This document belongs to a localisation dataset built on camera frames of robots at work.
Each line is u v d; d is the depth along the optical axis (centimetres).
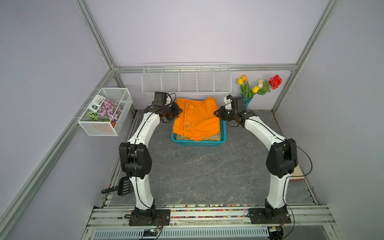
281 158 51
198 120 89
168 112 77
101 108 73
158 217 73
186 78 98
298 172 87
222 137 95
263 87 94
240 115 69
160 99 71
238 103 71
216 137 89
